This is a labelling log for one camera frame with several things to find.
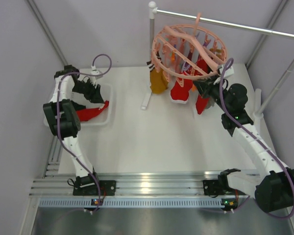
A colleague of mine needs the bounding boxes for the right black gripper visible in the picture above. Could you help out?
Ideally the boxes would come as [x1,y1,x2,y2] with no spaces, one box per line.
[194,74,231,113]

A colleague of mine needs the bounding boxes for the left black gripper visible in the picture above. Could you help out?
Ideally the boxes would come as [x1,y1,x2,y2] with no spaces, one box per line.
[72,77,104,103]

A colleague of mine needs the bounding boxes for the red black sock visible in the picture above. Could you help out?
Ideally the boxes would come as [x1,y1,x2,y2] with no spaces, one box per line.
[72,100,109,122]

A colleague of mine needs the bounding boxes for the pink round clip hanger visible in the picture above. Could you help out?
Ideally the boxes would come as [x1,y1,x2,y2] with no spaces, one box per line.
[151,13,227,87]

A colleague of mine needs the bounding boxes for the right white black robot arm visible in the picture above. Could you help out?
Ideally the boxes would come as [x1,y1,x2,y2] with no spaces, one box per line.
[193,78,294,213]

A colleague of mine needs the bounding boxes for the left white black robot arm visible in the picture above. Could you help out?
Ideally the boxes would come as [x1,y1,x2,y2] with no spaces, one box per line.
[43,65,107,194]

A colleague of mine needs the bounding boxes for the grey sock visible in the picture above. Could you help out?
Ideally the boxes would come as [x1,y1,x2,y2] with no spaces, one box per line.
[205,97,215,109]

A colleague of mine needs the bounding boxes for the white plastic mesh basket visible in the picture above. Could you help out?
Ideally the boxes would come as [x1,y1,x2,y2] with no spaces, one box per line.
[45,83,113,127]

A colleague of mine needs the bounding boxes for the red white santa sock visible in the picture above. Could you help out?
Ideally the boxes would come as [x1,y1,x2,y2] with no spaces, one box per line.
[170,77,193,104]

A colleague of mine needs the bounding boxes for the mustard yellow striped sock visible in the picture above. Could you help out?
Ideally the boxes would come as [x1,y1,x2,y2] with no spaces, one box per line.
[147,58,168,94]

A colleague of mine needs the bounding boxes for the silver white clothes rack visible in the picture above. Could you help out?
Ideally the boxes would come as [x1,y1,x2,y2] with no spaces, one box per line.
[141,1,294,123]

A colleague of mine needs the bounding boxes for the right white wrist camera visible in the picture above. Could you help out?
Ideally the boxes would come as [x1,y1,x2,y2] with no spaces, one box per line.
[217,65,234,78]

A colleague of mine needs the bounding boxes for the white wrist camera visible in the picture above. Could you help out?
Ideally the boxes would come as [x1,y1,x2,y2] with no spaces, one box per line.
[90,69,105,79]
[217,65,234,78]

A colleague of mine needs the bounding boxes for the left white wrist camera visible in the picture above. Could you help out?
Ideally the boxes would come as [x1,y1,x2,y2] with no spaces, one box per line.
[90,69,105,79]

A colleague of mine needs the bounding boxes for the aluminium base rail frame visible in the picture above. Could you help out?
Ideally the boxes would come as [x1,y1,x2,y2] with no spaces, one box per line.
[29,70,294,210]

